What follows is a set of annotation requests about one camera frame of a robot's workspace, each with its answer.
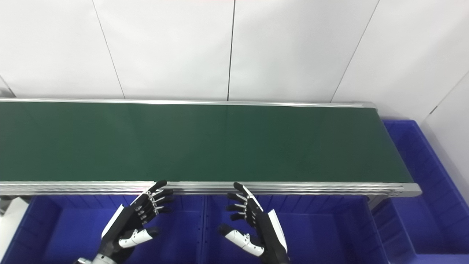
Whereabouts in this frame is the green conveyor belt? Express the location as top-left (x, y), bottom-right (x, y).
top-left (0, 102), bottom-right (414, 183)
top-left (0, 97), bottom-right (422, 198)

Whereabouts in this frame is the blue plastic bin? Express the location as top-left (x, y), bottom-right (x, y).
top-left (371, 119), bottom-right (469, 264)
top-left (203, 195), bottom-right (389, 264)
top-left (0, 195), bottom-right (206, 264)

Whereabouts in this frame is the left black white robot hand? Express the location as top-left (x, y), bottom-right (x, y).
top-left (101, 180), bottom-right (174, 261)

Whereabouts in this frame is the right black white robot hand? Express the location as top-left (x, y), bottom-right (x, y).
top-left (217, 182), bottom-right (290, 264)

